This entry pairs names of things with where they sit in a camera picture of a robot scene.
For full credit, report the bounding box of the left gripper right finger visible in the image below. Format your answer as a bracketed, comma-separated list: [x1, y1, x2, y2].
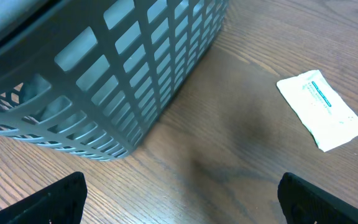
[277, 172, 358, 224]

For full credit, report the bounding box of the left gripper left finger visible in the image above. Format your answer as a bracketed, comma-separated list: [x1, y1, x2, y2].
[0, 172, 87, 223]

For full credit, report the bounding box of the grey plastic basket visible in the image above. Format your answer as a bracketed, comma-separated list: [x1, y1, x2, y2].
[0, 0, 227, 161]

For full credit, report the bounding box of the teal wet wipes pack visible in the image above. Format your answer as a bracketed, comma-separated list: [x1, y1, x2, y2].
[276, 70, 358, 152]

